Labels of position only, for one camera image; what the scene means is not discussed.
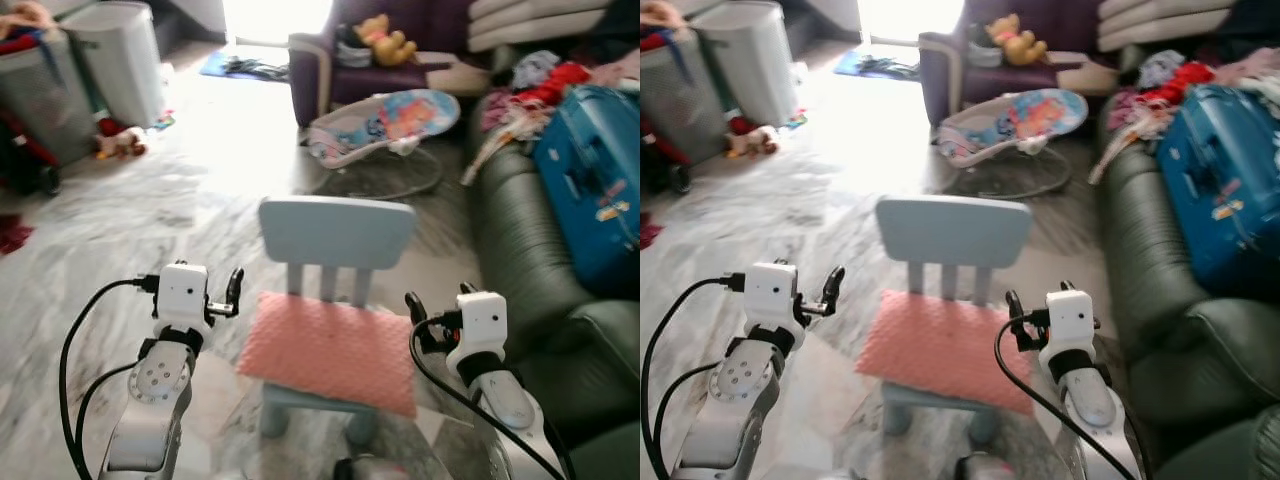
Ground black and red stroller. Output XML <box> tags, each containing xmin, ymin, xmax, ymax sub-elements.
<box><xmin>640</xmin><ymin>118</ymin><xmax>694</xmax><ymax>197</ymax></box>
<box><xmin>0</xmin><ymin>108</ymin><xmax>62</xmax><ymax>197</ymax></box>

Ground short black left arm cable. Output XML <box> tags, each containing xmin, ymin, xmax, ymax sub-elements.
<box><xmin>652</xmin><ymin>362</ymin><xmax>723</xmax><ymax>471</ymax></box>
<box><xmin>74</xmin><ymin>360</ymin><xmax>143</xmax><ymax>473</ymax></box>

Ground blue hard suitcase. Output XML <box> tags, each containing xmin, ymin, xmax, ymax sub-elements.
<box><xmin>1157</xmin><ymin>84</ymin><xmax>1280</xmax><ymax>293</ymax></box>
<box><xmin>532</xmin><ymin>84</ymin><xmax>641</xmax><ymax>298</ymax></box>

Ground pink textured pillow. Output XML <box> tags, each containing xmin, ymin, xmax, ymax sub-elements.
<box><xmin>855</xmin><ymin>288</ymin><xmax>1036</xmax><ymax>417</ymax></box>
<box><xmin>236</xmin><ymin>290</ymin><xmax>419</xmax><ymax>419</ymax></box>

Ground grey mesh laundry basket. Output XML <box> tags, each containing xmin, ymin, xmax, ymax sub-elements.
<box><xmin>0</xmin><ymin>30</ymin><xmax>102</xmax><ymax>167</ymax></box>
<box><xmin>640</xmin><ymin>35</ymin><xmax>732</xmax><ymax>167</ymax></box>

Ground light blue child chair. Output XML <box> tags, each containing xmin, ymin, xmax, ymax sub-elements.
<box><xmin>257</xmin><ymin>196</ymin><xmax>419</xmax><ymax>448</ymax></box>
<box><xmin>875</xmin><ymin>195</ymin><xmax>1034</xmax><ymax>447</ymax></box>

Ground long black left arm cable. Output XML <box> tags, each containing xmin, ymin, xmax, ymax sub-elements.
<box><xmin>641</xmin><ymin>272</ymin><xmax>748</xmax><ymax>480</ymax></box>
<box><xmin>57</xmin><ymin>274</ymin><xmax>161</xmax><ymax>480</ymax></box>

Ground grey robot foot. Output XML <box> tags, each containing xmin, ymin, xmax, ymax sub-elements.
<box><xmin>954</xmin><ymin>452</ymin><xmax>1022</xmax><ymax>480</ymax></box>

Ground blue floor mat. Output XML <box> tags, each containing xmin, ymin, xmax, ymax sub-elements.
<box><xmin>199</xmin><ymin>52</ymin><xmax>292</xmax><ymax>82</ymax></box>
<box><xmin>832</xmin><ymin>52</ymin><xmax>922</xmax><ymax>82</ymax></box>

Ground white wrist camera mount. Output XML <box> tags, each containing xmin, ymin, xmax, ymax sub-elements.
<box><xmin>1038</xmin><ymin>290</ymin><xmax>1097</xmax><ymax>372</ymax></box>
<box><xmin>745</xmin><ymin>261</ymin><xmax>804</xmax><ymax>332</ymax></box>
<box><xmin>155</xmin><ymin>262</ymin><xmax>213</xmax><ymax>336</ymax></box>
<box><xmin>445</xmin><ymin>292</ymin><xmax>510</xmax><ymax>376</ymax></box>

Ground stacked white cushions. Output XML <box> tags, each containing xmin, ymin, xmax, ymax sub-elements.
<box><xmin>1096</xmin><ymin>0</ymin><xmax>1238</xmax><ymax>54</ymax></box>
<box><xmin>467</xmin><ymin>0</ymin><xmax>641</xmax><ymax>54</ymax></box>

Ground brown and red plush toy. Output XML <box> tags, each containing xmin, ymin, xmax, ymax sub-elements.
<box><xmin>94</xmin><ymin>118</ymin><xmax>150</xmax><ymax>160</ymax></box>
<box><xmin>726</xmin><ymin>118</ymin><xmax>782</xmax><ymax>160</ymax></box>

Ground red and blue laundry heap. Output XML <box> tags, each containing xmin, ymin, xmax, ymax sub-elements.
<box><xmin>640</xmin><ymin>0</ymin><xmax>697</xmax><ymax>54</ymax></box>
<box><xmin>0</xmin><ymin>0</ymin><xmax>64</xmax><ymax>57</ymax></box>

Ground purple armchair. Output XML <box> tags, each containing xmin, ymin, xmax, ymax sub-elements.
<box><xmin>288</xmin><ymin>0</ymin><xmax>483</xmax><ymax>129</ymax></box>
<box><xmin>918</xmin><ymin>0</ymin><xmax>1103</xmax><ymax>127</ymax></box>

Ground grey cloth bundle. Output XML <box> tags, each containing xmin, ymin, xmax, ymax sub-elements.
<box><xmin>964</xmin><ymin>25</ymin><xmax>1004</xmax><ymax>70</ymax></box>
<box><xmin>334</xmin><ymin>25</ymin><xmax>374</xmax><ymax>70</ymax></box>

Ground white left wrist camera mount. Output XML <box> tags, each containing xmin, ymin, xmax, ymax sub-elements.
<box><xmin>155</xmin><ymin>262</ymin><xmax>213</xmax><ymax>336</ymax></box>
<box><xmin>745</xmin><ymin>261</ymin><xmax>804</xmax><ymax>332</ymax></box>

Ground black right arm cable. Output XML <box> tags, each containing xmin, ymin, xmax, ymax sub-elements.
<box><xmin>408</xmin><ymin>312</ymin><xmax>568</xmax><ymax>480</ymax></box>
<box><xmin>993</xmin><ymin>310</ymin><xmax>1141</xmax><ymax>480</ymax></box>

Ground red garment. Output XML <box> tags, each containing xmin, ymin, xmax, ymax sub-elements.
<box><xmin>1140</xmin><ymin>62</ymin><xmax>1217</xmax><ymax>107</ymax></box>
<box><xmin>514</xmin><ymin>62</ymin><xmax>592</xmax><ymax>107</ymax></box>

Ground dark green leather sofa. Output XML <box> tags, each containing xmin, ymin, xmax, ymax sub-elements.
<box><xmin>468</xmin><ymin>95</ymin><xmax>641</xmax><ymax>480</ymax></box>
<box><xmin>1093</xmin><ymin>100</ymin><xmax>1280</xmax><ymax>480</ymax></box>

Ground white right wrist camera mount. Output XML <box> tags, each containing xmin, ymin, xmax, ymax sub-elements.
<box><xmin>1038</xmin><ymin>290</ymin><xmax>1097</xmax><ymax>372</ymax></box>
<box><xmin>445</xmin><ymin>292</ymin><xmax>510</xmax><ymax>376</ymax></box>

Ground tall grey bin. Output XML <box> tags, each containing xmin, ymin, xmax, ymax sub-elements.
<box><xmin>60</xmin><ymin>2</ymin><xmax>167</xmax><ymax>130</ymax></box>
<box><xmin>690</xmin><ymin>2</ymin><xmax>799</xmax><ymax>130</ymax></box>

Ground yellow plush toy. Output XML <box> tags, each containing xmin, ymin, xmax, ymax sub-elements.
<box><xmin>985</xmin><ymin>13</ymin><xmax>1049</xmax><ymax>68</ymax></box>
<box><xmin>354</xmin><ymin>13</ymin><xmax>419</xmax><ymax>68</ymax></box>

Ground grey-blue garment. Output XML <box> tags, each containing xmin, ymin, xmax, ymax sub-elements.
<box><xmin>509</xmin><ymin>50</ymin><xmax>562</xmax><ymax>90</ymax></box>
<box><xmin>1134</xmin><ymin>50</ymin><xmax>1187</xmax><ymax>90</ymax></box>

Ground colourful baby bouncer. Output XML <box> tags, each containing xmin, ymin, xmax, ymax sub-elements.
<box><xmin>934</xmin><ymin>88</ymin><xmax>1090</xmax><ymax>199</ymax></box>
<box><xmin>304</xmin><ymin>88</ymin><xmax>462</xmax><ymax>201</ymax></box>

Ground pale patterned cloth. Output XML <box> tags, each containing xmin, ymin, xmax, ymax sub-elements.
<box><xmin>461</xmin><ymin>100</ymin><xmax>547</xmax><ymax>187</ymax></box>
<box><xmin>1087</xmin><ymin>100</ymin><xmax>1172</xmax><ymax>187</ymax></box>

